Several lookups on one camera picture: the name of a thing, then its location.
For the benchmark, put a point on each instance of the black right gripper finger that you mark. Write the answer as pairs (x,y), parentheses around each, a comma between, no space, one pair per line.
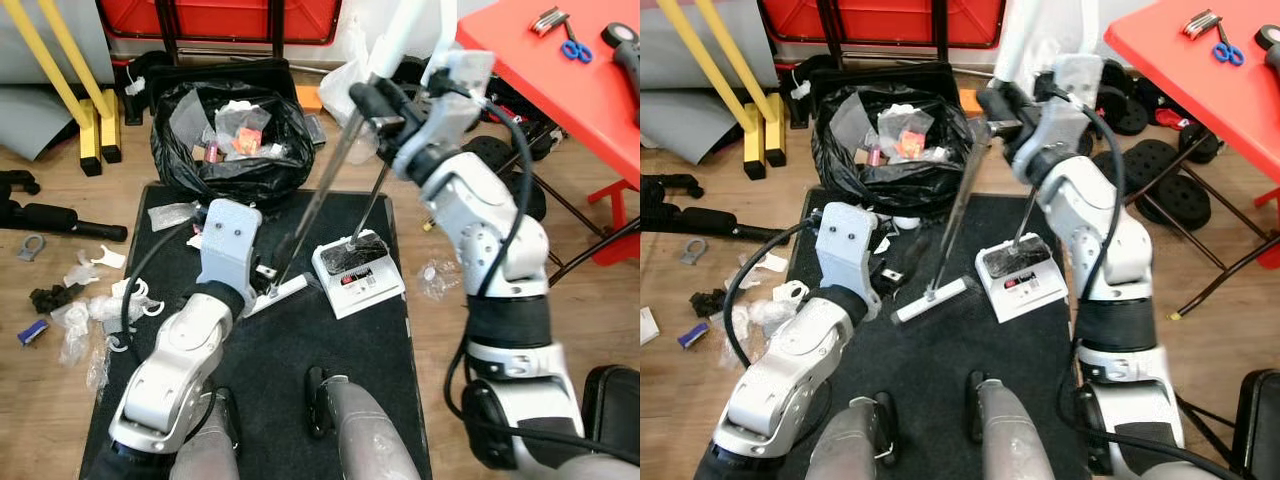
(372,98)
(998,105)

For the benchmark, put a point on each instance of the black floor mat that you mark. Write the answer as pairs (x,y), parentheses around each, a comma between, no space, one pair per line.
(300,350)
(950,370)

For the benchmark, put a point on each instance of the clear plastic bag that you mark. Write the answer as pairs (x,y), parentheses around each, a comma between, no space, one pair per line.
(345,75)

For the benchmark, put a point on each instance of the black weight plate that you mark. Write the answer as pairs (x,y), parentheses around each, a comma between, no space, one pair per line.
(490,150)
(1125,110)
(1150,160)
(535,200)
(1180,200)

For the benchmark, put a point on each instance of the orange snack packet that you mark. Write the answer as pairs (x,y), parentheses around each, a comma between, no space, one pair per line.
(910,145)
(247,141)

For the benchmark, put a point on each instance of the silver foil packet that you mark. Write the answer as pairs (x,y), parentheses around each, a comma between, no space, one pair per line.
(172,216)

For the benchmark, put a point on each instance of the crumpled clear plastic wrap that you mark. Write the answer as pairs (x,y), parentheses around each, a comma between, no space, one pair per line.
(765,320)
(80,320)

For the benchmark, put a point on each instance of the red folded table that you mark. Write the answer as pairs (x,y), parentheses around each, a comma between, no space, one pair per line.
(220,20)
(880,20)

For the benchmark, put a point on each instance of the clear wrap with white cap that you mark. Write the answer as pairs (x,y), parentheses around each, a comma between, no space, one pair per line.
(438,280)

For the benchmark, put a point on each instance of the red standing table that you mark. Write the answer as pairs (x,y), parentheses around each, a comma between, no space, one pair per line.
(1210,100)
(570,90)

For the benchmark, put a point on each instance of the metal hex key set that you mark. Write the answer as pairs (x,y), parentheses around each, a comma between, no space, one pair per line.
(1200,25)
(548,20)

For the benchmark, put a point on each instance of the grey left robot leg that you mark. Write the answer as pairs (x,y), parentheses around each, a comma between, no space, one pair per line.
(205,450)
(845,450)

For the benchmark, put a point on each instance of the grey robot leg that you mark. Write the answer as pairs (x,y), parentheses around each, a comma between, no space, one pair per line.
(845,450)
(360,440)
(205,450)
(1010,440)

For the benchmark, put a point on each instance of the blue scissors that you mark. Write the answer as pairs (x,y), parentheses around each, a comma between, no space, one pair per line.
(1230,55)
(575,52)

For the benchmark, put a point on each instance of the grey right robot leg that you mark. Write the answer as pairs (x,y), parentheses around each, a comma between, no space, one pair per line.
(360,440)
(1010,440)

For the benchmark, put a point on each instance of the grey metal carabiner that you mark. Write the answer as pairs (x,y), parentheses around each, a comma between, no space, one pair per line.
(24,250)
(688,250)

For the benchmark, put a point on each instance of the blue small packet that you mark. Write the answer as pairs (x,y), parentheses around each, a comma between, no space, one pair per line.
(692,335)
(32,334)

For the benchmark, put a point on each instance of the black tape roll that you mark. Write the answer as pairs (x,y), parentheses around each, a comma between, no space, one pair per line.
(1262,38)
(606,36)

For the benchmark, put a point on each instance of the black metal bench foot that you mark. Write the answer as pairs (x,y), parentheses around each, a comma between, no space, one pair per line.
(670,186)
(20,183)

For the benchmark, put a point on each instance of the white paper booklet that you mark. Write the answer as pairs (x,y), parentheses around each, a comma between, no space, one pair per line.
(648,325)

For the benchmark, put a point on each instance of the grey rolled mat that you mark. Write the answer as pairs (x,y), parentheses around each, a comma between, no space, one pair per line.
(680,125)
(25,120)

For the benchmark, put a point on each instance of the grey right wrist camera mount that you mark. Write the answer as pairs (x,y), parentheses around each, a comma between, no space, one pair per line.
(1060,130)
(445,125)

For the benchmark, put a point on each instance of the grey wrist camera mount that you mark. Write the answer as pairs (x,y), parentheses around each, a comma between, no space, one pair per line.
(445,125)
(230,245)
(1060,130)
(848,255)

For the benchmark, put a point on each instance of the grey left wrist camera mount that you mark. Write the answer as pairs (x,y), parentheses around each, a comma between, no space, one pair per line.
(230,245)
(848,255)

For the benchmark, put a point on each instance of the white plastic bracket piece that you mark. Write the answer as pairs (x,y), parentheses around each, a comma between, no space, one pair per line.
(772,262)
(108,260)

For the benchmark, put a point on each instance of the yellow tubular frame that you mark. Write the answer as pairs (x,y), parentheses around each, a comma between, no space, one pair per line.
(765,135)
(100,130)

